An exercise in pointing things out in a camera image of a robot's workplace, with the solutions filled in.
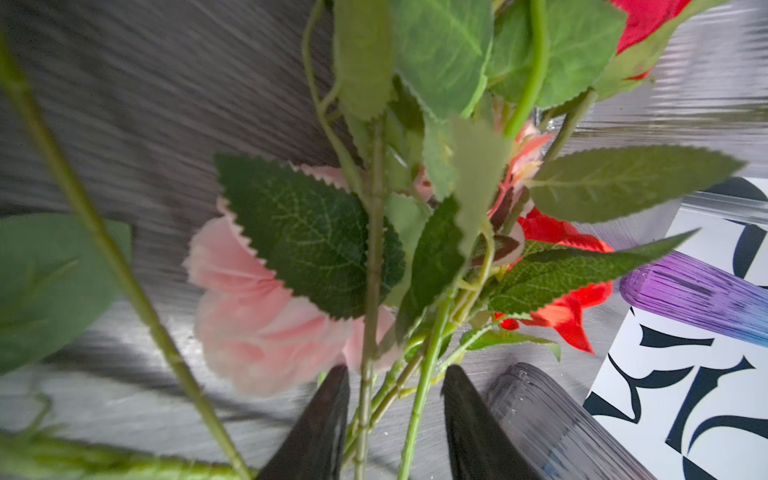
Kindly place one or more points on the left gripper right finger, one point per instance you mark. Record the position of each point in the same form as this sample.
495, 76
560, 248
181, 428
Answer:
478, 447

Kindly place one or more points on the pink peony flower stem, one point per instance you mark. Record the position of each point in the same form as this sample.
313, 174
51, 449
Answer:
61, 272

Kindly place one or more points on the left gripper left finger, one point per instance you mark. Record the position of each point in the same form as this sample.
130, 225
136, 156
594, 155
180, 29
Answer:
314, 447

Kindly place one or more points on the dark purple glass vase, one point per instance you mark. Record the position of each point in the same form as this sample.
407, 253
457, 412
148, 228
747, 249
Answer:
554, 433

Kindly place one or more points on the blue purple glass vase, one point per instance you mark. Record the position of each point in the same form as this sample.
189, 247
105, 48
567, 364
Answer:
685, 289

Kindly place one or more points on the bunch of artificial flowers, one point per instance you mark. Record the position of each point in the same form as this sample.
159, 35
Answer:
452, 218

